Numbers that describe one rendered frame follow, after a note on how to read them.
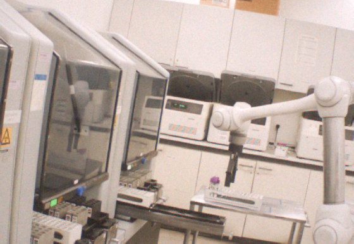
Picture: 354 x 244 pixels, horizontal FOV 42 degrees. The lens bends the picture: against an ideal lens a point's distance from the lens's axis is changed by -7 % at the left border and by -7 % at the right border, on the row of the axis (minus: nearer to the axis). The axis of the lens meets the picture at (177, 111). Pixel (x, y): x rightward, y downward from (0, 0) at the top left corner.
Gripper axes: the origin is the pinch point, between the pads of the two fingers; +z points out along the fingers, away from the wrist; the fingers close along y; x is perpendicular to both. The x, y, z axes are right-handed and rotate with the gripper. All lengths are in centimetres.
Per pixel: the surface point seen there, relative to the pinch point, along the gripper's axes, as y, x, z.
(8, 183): -149, 33, -14
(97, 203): -78, 37, 5
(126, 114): -52, 41, -29
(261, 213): -8.8, -20.0, 10.8
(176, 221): -42.8, 14.0, 14.3
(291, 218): -7.5, -35.4, 11.0
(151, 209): -43, 26, 11
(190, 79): 212, 84, -52
